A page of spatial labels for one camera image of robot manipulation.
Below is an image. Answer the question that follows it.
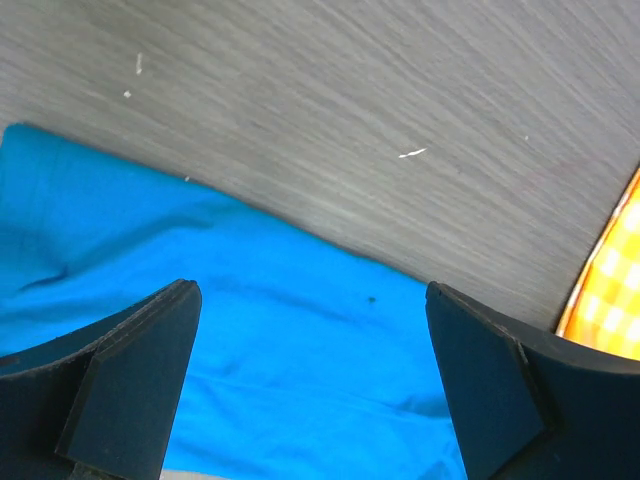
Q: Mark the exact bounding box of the orange checkered cloth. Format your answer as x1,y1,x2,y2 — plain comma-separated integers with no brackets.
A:
556,174,640,360

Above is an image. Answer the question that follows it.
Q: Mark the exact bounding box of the blue t shirt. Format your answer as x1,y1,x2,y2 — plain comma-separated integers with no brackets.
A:
1,124,465,479

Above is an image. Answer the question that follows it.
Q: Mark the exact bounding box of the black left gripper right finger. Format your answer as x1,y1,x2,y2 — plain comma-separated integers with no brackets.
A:
426,282,639,479

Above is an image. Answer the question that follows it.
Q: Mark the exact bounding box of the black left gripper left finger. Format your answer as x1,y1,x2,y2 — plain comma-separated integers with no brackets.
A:
1,280,202,479

